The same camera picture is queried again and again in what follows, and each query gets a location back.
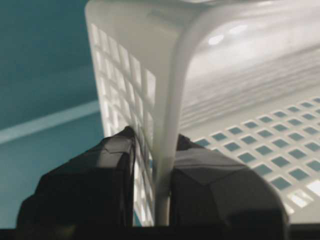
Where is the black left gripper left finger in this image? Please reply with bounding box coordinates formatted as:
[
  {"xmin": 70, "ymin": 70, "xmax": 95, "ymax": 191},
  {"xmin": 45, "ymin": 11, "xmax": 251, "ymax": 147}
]
[{"xmin": 16, "ymin": 126, "xmax": 137, "ymax": 228}]

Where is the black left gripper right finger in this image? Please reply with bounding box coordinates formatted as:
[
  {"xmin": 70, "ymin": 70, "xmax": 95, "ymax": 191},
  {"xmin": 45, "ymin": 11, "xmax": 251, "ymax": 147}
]
[{"xmin": 169, "ymin": 134, "xmax": 289, "ymax": 228}]

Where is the white perforated plastic basket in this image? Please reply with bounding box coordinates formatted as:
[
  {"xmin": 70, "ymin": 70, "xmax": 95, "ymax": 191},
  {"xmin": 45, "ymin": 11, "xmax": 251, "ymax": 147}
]
[{"xmin": 85, "ymin": 0, "xmax": 320, "ymax": 226}]

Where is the light green tape strip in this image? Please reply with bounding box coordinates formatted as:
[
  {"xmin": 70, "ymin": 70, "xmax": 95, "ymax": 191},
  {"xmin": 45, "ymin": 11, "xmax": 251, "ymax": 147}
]
[{"xmin": 0, "ymin": 100, "xmax": 100, "ymax": 145}]

